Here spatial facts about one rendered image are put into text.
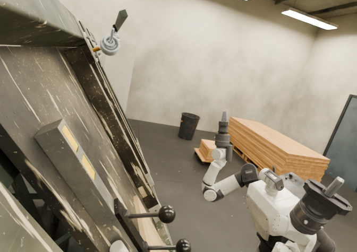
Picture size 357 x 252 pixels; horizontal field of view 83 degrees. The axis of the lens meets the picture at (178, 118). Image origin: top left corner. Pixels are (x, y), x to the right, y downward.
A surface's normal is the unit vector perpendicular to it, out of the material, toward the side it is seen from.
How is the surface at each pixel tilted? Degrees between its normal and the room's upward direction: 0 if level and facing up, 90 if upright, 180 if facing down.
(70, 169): 90
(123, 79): 90
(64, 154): 90
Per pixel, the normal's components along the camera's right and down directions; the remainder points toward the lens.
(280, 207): -0.15, -0.93
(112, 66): 0.21, 0.29
